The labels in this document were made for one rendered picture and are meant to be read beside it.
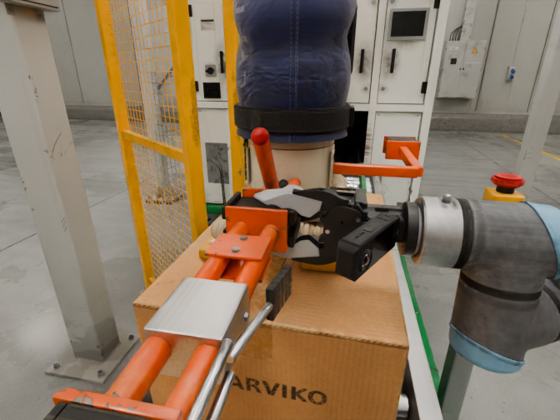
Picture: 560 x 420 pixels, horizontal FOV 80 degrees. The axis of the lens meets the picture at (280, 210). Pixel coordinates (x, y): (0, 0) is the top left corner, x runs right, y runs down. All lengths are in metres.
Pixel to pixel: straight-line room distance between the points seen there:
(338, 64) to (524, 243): 0.38
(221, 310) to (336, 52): 0.47
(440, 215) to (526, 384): 1.60
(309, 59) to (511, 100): 9.30
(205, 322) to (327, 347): 0.26
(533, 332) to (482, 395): 1.32
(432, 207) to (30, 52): 1.33
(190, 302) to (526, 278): 0.37
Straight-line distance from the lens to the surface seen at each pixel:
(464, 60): 9.16
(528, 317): 0.52
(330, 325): 0.49
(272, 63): 0.58
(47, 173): 1.50
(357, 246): 0.36
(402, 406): 0.96
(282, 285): 0.31
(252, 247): 0.36
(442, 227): 0.43
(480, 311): 0.50
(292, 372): 0.54
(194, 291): 0.30
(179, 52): 1.17
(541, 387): 2.01
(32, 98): 1.46
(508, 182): 0.96
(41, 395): 1.92
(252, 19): 0.60
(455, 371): 1.25
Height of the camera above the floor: 1.27
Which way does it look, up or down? 22 degrees down
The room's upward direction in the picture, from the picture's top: straight up
